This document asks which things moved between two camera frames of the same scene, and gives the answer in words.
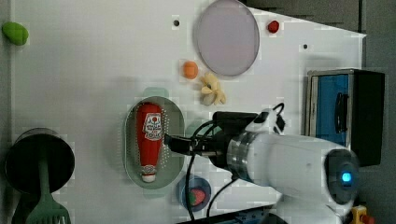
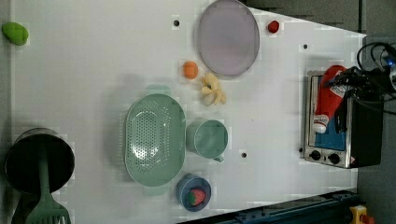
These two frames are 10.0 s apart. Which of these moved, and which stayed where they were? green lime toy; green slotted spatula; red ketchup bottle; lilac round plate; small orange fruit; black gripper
Moved: red ketchup bottle; black gripper
Stayed: lilac round plate; small orange fruit; green slotted spatula; green lime toy
